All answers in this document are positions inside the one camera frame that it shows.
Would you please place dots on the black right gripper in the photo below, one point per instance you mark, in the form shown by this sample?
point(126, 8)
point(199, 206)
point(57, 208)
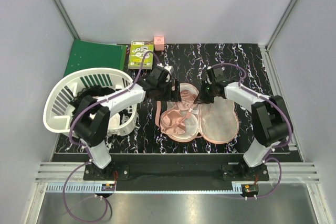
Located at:
point(201, 98)

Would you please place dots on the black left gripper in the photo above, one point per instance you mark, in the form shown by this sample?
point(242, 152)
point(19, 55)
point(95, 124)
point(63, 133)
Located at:
point(172, 95)

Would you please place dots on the pink mesh bra laundry bag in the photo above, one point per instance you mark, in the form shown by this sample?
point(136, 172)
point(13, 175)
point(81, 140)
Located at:
point(216, 122)

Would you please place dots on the pink satin bra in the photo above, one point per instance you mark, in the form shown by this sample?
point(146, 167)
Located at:
point(172, 121)

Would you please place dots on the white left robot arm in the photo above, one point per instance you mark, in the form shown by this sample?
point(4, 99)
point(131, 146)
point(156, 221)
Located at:
point(93, 140)

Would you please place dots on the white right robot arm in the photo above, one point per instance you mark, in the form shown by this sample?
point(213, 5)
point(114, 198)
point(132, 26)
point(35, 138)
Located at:
point(272, 126)

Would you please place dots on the white bra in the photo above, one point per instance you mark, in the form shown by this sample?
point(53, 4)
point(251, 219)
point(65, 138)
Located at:
point(115, 121)

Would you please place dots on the black lace bra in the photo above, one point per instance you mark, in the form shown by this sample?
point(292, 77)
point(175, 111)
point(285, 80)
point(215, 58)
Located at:
point(94, 91)

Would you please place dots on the white plastic laundry basket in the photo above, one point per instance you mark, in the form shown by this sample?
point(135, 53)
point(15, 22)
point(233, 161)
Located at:
point(58, 111)

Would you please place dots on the black patterned table mat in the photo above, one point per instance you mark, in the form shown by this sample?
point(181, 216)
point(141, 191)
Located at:
point(190, 62)

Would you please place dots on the small pink box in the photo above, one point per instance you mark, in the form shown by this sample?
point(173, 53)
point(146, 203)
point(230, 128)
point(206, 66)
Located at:
point(159, 43)

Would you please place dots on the green card box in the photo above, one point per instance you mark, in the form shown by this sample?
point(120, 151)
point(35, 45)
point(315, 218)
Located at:
point(137, 50)

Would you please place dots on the green cutting mat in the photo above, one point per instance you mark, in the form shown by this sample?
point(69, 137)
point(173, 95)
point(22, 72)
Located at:
point(85, 55)

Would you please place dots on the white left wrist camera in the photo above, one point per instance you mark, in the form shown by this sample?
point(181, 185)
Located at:
point(166, 67)

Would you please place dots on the white slotted cable duct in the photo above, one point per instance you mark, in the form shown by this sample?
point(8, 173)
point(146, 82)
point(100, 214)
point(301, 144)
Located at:
point(97, 188)

